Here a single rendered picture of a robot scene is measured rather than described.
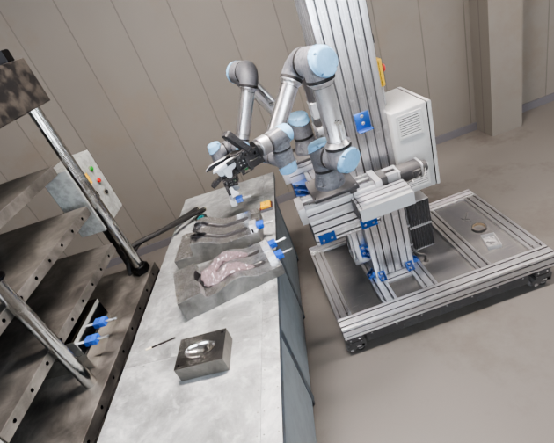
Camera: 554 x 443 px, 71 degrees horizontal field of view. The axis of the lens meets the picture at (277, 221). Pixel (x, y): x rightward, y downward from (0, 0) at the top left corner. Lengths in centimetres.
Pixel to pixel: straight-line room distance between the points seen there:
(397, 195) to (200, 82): 230
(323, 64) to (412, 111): 65
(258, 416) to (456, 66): 365
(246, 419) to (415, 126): 150
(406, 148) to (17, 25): 308
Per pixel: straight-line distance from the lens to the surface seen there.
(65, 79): 386
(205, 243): 211
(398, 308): 232
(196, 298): 181
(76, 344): 195
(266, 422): 140
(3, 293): 169
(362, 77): 197
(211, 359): 155
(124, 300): 231
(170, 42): 364
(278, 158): 154
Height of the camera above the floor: 194
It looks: 31 degrees down
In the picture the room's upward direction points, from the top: 22 degrees counter-clockwise
